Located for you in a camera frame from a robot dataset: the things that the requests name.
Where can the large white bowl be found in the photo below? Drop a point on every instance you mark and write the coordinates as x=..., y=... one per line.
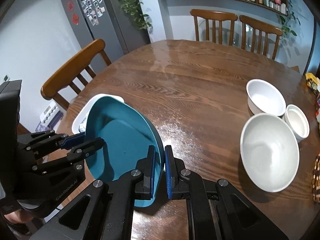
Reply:
x=269, y=152

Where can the back wooden chair left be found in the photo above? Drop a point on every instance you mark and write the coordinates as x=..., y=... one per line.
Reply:
x=214, y=24

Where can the small white ramekin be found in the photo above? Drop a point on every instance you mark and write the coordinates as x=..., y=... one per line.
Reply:
x=297, y=121

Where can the person's hand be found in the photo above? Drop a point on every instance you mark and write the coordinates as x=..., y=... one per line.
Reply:
x=19, y=217

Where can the wooden bead trivet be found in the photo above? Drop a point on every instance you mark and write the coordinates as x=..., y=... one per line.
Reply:
x=316, y=180

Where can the blue dish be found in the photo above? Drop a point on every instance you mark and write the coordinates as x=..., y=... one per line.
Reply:
x=128, y=135

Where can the hanging green plant right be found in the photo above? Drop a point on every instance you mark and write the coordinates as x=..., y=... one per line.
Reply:
x=289, y=21

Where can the hanging green plant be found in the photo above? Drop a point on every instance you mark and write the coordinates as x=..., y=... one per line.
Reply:
x=132, y=9
x=289, y=21

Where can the wooden chair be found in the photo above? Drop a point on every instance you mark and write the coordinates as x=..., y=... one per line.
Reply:
x=260, y=34
x=214, y=24
x=65, y=75

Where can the grey refrigerator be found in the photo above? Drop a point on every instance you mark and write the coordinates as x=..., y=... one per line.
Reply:
x=105, y=19

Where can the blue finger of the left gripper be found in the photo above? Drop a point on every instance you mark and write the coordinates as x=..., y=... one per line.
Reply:
x=85, y=149
x=68, y=142

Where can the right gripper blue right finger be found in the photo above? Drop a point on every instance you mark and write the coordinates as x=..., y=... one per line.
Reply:
x=180, y=181

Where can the yellow snack packet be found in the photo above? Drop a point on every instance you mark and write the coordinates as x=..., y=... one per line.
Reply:
x=313, y=83

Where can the back wooden chair right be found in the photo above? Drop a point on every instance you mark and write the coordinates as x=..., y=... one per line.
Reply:
x=260, y=34

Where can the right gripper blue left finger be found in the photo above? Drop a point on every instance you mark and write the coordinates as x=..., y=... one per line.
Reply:
x=146, y=182

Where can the hanging green plant left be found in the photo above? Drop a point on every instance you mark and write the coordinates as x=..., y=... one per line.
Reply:
x=132, y=9

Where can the medium white bowl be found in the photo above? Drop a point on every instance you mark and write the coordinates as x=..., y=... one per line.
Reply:
x=263, y=97

